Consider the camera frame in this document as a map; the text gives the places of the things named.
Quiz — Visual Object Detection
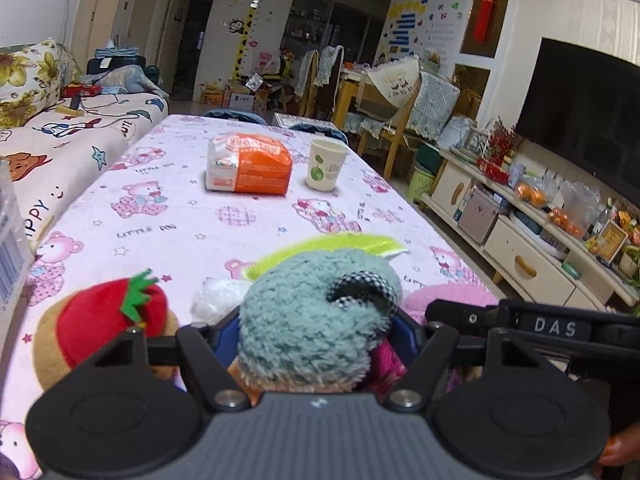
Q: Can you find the red flower bouquet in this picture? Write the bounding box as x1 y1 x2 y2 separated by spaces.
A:
487 117 521 161

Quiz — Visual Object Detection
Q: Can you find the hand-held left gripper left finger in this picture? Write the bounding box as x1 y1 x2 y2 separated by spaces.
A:
92 309 252 414

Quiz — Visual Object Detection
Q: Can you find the pink plush toy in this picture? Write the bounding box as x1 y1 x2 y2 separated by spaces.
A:
401 284 501 327

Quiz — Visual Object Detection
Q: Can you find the teddy bear with strawberry hat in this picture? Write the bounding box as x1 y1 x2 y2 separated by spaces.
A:
37 269 181 392

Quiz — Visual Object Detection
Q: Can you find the blue padded stool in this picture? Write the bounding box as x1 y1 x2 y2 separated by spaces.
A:
289 122 349 143
202 107 266 126

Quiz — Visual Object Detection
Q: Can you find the yellow floral cushion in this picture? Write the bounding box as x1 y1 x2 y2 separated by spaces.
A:
0 37 63 128

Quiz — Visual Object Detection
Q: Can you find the yellow wooden dining table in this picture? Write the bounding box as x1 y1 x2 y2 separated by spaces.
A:
332 67 401 128

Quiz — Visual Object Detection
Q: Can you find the person's right hand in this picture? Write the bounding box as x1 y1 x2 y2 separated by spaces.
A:
597 420 640 468

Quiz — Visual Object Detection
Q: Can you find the white paper cup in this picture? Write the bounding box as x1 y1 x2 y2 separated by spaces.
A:
306 137 348 193

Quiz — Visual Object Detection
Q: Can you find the grey blue clothes pile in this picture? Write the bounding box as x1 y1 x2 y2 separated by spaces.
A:
95 66 168 97

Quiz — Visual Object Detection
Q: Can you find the red box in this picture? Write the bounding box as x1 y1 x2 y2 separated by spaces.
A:
61 84 103 99

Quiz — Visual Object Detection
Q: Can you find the green waste bin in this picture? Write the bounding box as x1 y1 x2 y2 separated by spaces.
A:
408 167 437 202

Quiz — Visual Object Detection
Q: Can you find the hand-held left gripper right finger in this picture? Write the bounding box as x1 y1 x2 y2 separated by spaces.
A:
384 311 549 412

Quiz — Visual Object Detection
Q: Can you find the silver photo frame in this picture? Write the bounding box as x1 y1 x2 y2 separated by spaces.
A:
460 127 491 158

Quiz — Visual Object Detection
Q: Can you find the orange tissue pack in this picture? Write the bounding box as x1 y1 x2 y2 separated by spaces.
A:
206 132 294 196

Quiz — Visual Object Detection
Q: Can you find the black television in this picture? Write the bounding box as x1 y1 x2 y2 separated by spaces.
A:
515 37 640 206

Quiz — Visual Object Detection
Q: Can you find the wooden chair with lace cover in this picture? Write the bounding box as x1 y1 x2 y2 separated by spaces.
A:
294 50 321 116
315 45 346 116

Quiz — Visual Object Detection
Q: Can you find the cream television cabinet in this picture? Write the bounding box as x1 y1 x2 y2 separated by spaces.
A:
422 147 640 313

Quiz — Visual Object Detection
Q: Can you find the bag of oranges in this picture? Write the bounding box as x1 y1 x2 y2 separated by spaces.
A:
547 207 586 238
516 180 548 208

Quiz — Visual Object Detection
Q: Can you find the white fluffy plush toy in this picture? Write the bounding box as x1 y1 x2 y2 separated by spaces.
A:
191 276 253 325

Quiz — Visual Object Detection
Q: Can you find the giraffe height wall sticker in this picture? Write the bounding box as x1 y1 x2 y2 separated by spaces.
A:
232 0 276 83

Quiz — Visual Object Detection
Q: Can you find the sofa with cartoon cover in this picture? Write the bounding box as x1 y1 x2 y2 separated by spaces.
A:
0 37 171 261

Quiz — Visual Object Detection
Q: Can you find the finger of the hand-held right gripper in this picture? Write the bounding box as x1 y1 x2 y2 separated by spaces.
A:
424 299 502 333

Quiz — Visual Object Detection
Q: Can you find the lime green microfibre cloth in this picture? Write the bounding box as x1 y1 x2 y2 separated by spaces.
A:
240 233 410 282

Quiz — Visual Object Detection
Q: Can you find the dark glass display cabinet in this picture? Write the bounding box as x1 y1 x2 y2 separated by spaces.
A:
282 0 386 66

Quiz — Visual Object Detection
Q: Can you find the teal plush toy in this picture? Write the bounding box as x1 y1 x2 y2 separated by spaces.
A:
237 251 403 395

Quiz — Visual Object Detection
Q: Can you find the white fan-shaped cover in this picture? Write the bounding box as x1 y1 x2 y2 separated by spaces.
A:
367 57 421 111

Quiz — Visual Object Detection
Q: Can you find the blue striped wall chart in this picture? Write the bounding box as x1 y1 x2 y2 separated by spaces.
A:
385 0 426 56

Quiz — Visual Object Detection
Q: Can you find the black bag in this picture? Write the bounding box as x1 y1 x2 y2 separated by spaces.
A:
86 56 147 81

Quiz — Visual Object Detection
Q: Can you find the folded light blue cloth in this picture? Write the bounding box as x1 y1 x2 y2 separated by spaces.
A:
95 46 140 60

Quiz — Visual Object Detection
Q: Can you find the wooden chair with teal cover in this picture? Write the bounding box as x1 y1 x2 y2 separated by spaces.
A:
357 70 461 181

